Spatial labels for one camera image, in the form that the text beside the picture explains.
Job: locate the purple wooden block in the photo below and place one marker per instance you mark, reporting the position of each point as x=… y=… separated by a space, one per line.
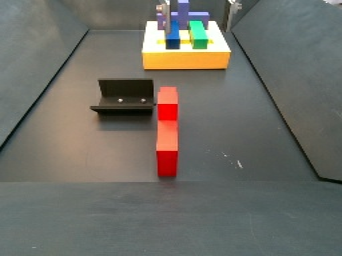
x=183 y=15

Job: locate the black angle bracket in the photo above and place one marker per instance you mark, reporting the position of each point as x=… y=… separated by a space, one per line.
x=125 y=95

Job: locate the red wooden block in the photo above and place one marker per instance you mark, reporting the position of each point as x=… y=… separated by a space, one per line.
x=167 y=134

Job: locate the blue wooden bar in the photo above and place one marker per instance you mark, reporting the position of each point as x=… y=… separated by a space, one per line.
x=173 y=38

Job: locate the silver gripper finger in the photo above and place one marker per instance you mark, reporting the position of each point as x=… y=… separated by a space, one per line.
x=234 y=6
x=163 y=11

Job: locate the yellow wooden board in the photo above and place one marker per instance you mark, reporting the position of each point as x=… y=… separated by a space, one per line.
x=159 y=58

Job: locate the green wooden bar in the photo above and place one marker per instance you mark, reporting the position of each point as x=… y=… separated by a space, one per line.
x=198 y=35

